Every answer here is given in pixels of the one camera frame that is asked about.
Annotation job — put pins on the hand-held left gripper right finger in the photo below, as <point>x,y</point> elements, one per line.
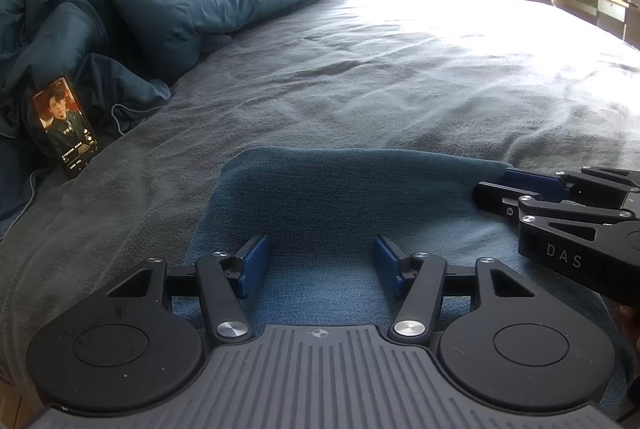
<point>389,266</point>

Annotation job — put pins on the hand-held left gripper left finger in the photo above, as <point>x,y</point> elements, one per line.
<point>254,266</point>

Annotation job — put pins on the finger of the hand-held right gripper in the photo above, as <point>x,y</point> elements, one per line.
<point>500,199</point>
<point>532,183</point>

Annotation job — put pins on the blue denim jeans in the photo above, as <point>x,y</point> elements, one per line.
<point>350,209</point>

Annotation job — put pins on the grey fleece bed sheet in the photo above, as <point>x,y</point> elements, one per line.
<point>400,74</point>

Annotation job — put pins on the small wooden desk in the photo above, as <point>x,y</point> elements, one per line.
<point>600,4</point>

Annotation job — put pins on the black smartphone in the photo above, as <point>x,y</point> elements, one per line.
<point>65,129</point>

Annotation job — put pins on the blue duvet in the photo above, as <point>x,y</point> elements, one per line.
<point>175,9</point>

